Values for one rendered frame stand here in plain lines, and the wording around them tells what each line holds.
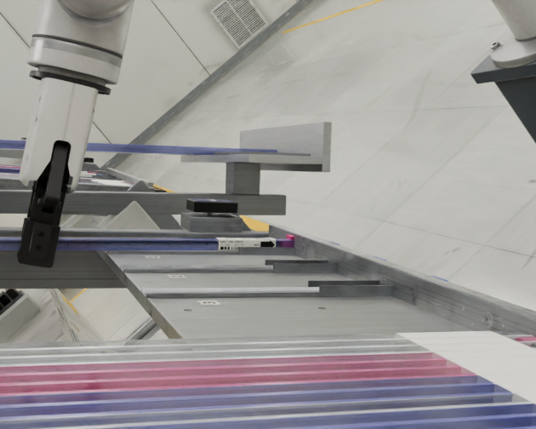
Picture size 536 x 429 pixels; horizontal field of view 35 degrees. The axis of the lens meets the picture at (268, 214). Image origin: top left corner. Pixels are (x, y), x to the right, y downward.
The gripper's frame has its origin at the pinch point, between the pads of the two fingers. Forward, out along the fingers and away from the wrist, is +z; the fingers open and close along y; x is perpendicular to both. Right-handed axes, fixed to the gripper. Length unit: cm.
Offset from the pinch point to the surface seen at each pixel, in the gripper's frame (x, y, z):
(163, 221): 28, -81, 1
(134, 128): 124, -749, -40
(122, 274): 6.4, 11.6, 0.1
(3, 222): 11, -440, 43
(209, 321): 8.8, 30.9, -0.5
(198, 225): 16.9, -8.0, -3.9
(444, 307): 24.9, 31.2, -3.9
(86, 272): 6.0, -8.0, 3.2
